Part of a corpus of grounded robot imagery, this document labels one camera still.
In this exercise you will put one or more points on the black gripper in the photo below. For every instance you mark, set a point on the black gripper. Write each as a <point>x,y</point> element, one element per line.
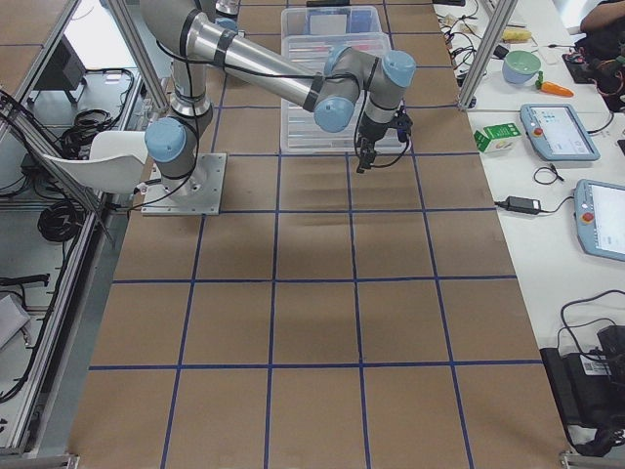
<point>372,131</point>

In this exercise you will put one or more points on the clear plastic box lid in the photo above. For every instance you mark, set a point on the clear plastic box lid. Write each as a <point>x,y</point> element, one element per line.
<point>357,76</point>

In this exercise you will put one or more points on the clear plastic storage box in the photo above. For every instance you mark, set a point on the clear plastic storage box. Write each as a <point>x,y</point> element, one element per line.
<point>344,22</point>

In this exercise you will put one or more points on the green white carton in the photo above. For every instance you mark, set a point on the green white carton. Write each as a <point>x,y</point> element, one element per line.
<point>498,137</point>

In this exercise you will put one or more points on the black power adapter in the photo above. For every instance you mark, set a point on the black power adapter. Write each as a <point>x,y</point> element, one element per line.
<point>519,204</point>

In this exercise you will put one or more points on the green and blue bowl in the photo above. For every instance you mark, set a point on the green and blue bowl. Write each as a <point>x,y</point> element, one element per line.
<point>520,66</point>

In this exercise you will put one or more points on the blue teach pendant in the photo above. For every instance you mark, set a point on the blue teach pendant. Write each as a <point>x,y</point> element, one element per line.
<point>599,217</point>
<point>557,134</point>

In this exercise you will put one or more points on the toy corn cob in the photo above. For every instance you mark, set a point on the toy corn cob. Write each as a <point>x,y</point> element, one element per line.
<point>516,35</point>

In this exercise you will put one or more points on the toy carrot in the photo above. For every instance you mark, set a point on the toy carrot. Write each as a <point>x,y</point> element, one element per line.
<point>551,88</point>

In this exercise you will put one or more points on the white plastic chair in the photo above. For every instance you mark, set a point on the white plastic chair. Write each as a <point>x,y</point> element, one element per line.
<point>116,162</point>

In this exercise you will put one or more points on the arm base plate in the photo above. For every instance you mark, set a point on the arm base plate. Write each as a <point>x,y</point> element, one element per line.
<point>201,194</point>

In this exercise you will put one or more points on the aluminium frame post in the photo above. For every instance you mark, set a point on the aluminium frame post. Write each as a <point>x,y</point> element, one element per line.
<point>487,45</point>

